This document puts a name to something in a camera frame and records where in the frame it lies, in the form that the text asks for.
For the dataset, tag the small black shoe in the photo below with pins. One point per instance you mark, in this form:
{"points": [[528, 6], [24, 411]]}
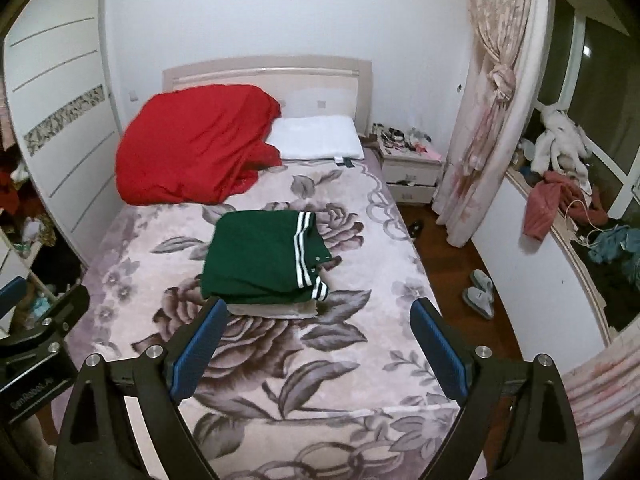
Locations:
{"points": [[416, 229]]}

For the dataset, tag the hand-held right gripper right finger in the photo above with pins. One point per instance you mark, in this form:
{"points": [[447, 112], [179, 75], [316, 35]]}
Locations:
{"points": [[440, 355]]}

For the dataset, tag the white bay window ledge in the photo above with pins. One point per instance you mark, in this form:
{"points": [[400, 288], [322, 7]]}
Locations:
{"points": [[530, 270]]}

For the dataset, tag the pink floral curtain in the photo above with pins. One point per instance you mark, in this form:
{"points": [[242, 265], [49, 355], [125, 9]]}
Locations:
{"points": [[605, 390], [480, 110]]}

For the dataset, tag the person's left forearm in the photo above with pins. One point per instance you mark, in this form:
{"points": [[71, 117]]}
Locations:
{"points": [[39, 440]]}

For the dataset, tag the floral plush blanket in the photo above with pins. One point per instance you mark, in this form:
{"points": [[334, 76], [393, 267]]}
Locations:
{"points": [[320, 360]]}

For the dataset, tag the grey slipper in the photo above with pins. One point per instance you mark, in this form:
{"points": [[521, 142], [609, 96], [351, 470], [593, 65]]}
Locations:
{"points": [[482, 282], [477, 305]]}

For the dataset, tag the green jacket with white stripes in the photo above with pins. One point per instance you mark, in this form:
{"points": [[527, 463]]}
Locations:
{"points": [[250, 255]]}

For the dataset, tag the white plush toy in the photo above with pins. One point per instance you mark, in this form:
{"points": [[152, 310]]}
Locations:
{"points": [[562, 145]]}

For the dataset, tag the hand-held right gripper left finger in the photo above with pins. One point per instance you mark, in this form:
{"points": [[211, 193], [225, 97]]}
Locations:
{"points": [[200, 355]]}

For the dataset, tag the pile of assorted clothes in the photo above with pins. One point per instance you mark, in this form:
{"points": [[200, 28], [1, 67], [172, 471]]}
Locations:
{"points": [[30, 230]]}

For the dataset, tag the red duvet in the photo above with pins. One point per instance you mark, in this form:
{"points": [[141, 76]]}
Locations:
{"points": [[190, 145]]}

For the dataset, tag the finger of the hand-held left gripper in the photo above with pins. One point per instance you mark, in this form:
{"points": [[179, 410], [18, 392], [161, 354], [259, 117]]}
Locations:
{"points": [[12, 297], [70, 310]]}

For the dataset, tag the group of small cosmetic items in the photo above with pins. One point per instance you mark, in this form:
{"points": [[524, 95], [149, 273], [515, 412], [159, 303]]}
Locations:
{"points": [[400, 139]]}

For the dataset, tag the white nightstand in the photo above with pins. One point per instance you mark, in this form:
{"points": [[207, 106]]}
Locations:
{"points": [[410, 170]]}

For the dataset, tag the pale wooden bed headboard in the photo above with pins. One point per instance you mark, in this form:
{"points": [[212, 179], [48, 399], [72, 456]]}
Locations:
{"points": [[320, 80]]}

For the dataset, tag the white pillow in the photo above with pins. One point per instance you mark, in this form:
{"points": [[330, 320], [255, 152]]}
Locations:
{"points": [[315, 137]]}

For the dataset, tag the pink cloth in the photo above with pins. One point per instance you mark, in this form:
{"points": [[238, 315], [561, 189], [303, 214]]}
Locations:
{"points": [[545, 200]]}

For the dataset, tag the teal cloth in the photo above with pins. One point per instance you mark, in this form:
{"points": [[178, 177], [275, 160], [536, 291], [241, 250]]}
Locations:
{"points": [[612, 245]]}

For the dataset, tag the white panelled wardrobe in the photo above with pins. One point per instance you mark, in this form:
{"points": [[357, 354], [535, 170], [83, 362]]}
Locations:
{"points": [[65, 85]]}

